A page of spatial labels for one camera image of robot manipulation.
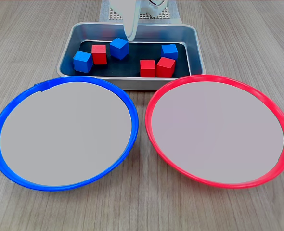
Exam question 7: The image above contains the small red cube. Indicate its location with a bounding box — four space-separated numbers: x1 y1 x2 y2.
91 45 108 65
140 59 156 77
156 57 176 77

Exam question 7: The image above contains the pale perforated base plate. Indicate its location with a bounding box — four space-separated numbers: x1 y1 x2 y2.
108 0 172 20

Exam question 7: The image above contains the small blue cube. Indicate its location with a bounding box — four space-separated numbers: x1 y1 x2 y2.
72 51 93 73
161 44 178 61
109 37 129 60

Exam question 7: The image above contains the red-rimmed white plate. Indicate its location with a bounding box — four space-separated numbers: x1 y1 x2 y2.
144 74 284 190

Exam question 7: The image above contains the steel tray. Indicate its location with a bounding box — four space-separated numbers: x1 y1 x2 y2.
56 21 207 91

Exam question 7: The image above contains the blue-rimmed white plate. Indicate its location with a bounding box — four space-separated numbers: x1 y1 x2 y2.
0 76 140 193

